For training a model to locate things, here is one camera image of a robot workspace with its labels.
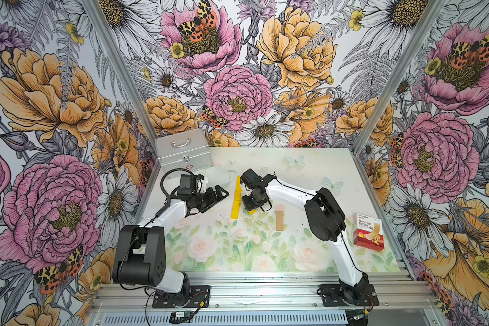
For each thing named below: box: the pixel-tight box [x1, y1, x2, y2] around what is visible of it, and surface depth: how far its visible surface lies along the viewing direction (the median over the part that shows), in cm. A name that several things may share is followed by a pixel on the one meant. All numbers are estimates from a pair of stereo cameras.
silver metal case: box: [154, 128, 214, 176], surface depth 106 cm
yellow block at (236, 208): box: [230, 199, 242, 220], surface depth 98 cm
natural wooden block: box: [276, 211, 284, 231], surface depth 96 cm
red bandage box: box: [353, 212, 386, 252], surface depth 87 cm
